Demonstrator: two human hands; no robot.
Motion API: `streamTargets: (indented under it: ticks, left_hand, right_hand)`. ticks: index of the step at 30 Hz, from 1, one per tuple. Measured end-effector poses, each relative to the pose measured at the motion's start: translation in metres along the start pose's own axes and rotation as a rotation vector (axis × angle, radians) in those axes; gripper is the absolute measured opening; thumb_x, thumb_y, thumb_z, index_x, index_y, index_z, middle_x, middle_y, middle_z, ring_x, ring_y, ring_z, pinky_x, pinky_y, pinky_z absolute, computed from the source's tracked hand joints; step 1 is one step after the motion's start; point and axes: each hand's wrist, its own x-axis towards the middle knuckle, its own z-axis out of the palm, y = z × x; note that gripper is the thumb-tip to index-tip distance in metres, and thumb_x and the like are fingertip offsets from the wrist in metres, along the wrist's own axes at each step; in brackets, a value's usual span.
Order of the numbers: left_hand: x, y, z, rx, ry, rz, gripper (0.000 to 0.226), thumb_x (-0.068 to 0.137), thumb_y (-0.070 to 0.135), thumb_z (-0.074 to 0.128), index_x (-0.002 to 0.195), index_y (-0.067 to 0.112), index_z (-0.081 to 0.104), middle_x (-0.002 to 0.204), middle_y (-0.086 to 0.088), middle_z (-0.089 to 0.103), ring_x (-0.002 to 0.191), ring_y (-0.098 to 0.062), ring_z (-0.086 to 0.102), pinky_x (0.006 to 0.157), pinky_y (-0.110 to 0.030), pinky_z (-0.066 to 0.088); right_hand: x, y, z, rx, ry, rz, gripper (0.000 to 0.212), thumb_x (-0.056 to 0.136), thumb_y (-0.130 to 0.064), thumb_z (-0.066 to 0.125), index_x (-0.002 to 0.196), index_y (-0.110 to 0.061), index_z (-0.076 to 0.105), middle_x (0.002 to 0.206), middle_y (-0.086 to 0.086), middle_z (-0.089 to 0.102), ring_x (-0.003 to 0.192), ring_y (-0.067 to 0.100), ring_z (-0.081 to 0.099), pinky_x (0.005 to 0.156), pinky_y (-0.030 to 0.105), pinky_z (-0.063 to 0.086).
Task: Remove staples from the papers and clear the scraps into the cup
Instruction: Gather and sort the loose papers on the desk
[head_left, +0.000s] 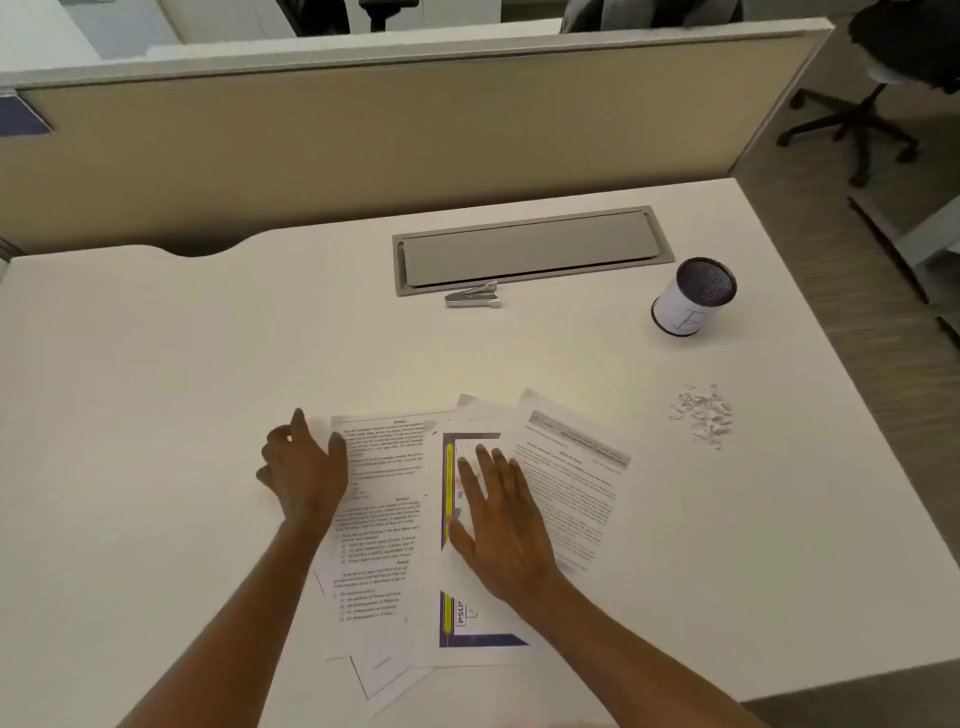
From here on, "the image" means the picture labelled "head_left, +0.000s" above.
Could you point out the pile of white paper scraps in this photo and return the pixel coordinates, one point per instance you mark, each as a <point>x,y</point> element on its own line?
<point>705,416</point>

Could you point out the person's left forearm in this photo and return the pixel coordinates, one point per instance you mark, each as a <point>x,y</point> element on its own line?
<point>225,637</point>

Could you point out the silver stapler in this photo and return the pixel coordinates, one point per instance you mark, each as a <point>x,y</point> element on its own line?
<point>472,298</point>

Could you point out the beige desk partition panel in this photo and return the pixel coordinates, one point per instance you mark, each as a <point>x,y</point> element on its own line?
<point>375,150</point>

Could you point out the person's right hand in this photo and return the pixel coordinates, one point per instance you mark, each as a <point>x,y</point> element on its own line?
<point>506,532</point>

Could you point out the person's left hand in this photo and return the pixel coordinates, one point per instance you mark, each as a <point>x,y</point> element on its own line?
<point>304,480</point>

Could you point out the blue number plate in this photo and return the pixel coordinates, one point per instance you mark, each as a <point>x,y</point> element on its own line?
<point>22,116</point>

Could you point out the stack of printed papers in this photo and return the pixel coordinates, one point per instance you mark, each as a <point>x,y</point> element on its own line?
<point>577,495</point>

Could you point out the grey bag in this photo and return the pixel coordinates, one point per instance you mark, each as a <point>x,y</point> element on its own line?
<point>637,15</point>

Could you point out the black mesh pen holder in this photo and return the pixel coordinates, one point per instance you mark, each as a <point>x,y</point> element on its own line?
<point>686,311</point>

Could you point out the person's right forearm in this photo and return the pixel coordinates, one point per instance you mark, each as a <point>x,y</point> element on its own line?
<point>622,660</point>

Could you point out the black swivel office chair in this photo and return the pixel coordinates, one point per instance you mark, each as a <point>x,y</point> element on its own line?
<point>900,30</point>

